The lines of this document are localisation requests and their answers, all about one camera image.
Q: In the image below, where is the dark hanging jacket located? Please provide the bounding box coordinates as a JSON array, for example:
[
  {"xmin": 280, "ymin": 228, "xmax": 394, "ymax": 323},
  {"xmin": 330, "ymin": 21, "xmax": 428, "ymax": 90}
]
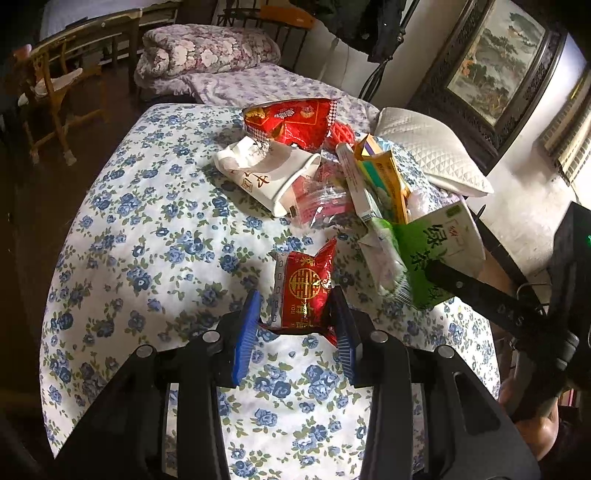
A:
[{"xmin": 346, "ymin": 0, "xmax": 407, "ymax": 63}]

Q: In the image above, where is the white radiator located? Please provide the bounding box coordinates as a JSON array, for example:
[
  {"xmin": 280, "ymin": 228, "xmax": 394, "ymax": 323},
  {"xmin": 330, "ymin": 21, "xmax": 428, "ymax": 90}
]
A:
[{"xmin": 538, "ymin": 69, "xmax": 591, "ymax": 185}]

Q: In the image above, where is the clear pink plastic wrapper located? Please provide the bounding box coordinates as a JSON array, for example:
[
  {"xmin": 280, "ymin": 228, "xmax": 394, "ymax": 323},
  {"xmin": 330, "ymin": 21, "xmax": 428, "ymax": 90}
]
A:
[{"xmin": 293, "ymin": 159, "xmax": 356, "ymax": 229}]

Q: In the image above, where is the folded purple floral quilt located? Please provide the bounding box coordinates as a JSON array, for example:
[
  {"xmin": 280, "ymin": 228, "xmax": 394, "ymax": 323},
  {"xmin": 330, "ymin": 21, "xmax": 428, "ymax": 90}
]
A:
[{"xmin": 134, "ymin": 23, "xmax": 282, "ymax": 100}]

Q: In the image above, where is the green tea box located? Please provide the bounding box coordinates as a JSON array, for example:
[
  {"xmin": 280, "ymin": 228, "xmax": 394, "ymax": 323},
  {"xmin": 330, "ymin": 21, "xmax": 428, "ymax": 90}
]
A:
[{"xmin": 394, "ymin": 198, "xmax": 488, "ymax": 310}]

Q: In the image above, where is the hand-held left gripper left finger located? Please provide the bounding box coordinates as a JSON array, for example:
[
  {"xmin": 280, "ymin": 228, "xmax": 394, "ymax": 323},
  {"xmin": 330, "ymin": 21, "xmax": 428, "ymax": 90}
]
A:
[{"xmin": 55, "ymin": 290, "xmax": 262, "ymax": 480}]

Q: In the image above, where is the wooden chair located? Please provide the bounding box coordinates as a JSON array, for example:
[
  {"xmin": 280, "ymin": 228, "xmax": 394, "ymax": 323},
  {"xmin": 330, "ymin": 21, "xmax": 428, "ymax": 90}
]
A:
[{"xmin": 18, "ymin": 7, "xmax": 144, "ymax": 167}]

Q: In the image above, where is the white quilted pillow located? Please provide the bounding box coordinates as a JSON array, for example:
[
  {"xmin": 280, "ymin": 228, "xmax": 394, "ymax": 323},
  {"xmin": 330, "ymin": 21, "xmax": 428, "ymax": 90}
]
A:
[{"xmin": 373, "ymin": 107, "xmax": 495, "ymax": 197}]

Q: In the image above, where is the metal bed headboard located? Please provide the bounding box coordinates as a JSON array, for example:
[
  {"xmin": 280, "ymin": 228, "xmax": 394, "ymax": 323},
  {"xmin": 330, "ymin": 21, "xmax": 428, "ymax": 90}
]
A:
[{"xmin": 217, "ymin": 0, "xmax": 324, "ymax": 77}]

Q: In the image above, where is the white medicine box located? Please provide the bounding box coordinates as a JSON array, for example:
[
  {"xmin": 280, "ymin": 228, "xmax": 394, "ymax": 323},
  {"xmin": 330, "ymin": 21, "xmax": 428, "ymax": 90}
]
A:
[{"xmin": 335, "ymin": 142, "xmax": 384, "ymax": 224}]

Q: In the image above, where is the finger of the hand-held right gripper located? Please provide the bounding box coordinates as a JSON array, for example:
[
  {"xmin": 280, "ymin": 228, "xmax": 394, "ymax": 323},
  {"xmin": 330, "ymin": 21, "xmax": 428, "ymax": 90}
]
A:
[
  {"xmin": 471, "ymin": 212, "xmax": 533, "ymax": 296},
  {"xmin": 425, "ymin": 261, "xmax": 555, "ymax": 342}
]

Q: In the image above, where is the yellow green carton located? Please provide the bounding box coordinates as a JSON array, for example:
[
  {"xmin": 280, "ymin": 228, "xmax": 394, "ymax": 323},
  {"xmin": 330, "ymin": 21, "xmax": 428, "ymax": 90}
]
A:
[{"xmin": 355, "ymin": 150, "xmax": 413, "ymax": 224}]

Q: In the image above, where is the framed landscape painting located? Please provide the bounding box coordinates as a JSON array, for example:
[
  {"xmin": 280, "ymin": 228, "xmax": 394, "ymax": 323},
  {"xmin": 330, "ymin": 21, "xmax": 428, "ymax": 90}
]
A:
[{"xmin": 409, "ymin": 0, "xmax": 568, "ymax": 174}]

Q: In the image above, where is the blue floral sheet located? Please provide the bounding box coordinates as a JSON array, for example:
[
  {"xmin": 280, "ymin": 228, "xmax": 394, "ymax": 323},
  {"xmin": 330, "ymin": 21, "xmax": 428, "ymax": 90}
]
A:
[{"xmin": 39, "ymin": 102, "xmax": 502, "ymax": 480}]

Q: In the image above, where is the large red snack bag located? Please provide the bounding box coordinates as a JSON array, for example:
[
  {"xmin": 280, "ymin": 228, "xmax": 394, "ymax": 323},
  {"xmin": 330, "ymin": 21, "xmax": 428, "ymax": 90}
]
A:
[{"xmin": 243, "ymin": 98, "xmax": 340, "ymax": 153}]

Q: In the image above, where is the small red snack packet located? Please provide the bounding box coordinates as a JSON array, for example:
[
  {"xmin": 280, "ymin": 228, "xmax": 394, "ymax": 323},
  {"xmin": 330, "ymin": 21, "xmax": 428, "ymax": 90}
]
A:
[{"xmin": 270, "ymin": 239, "xmax": 340, "ymax": 347}]

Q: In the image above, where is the crinkled clear plastic wrapper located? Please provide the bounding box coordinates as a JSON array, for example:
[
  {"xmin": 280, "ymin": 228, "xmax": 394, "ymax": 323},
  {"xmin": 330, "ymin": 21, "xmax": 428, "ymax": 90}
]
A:
[{"xmin": 360, "ymin": 217, "xmax": 411, "ymax": 303}]

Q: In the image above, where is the purple floral sheet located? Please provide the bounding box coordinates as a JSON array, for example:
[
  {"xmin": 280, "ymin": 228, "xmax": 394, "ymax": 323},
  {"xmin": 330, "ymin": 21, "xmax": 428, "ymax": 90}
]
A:
[{"xmin": 182, "ymin": 62, "xmax": 370, "ymax": 116}]

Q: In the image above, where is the red round honeycomb ball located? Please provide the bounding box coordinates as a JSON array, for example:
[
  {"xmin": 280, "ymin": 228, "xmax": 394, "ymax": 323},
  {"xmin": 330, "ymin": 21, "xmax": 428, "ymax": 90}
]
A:
[{"xmin": 325, "ymin": 119, "xmax": 356, "ymax": 151}]

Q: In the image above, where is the white paper bag red print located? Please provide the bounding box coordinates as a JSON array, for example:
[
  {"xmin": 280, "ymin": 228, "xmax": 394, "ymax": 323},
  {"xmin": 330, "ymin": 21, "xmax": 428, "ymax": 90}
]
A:
[{"xmin": 212, "ymin": 136, "xmax": 322, "ymax": 219}]

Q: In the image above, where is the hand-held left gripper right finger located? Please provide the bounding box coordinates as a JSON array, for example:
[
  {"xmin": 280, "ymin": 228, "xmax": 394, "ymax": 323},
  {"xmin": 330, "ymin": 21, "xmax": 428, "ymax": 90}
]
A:
[{"xmin": 329, "ymin": 286, "xmax": 541, "ymax": 480}]

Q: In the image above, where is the person's right hand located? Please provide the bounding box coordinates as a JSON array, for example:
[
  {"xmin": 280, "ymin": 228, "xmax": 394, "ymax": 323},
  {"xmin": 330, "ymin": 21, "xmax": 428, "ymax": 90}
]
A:
[{"xmin": 499, "ymin": 376, "xmax": 561, "ymax": 462}]

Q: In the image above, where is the small purple yellow box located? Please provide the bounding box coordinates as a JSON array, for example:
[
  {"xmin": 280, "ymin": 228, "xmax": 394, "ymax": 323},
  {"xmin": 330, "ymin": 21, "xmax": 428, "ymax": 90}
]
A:
[{"xmin": 353, "ymin": 133, "xmax": 384, "ymax": 160}]

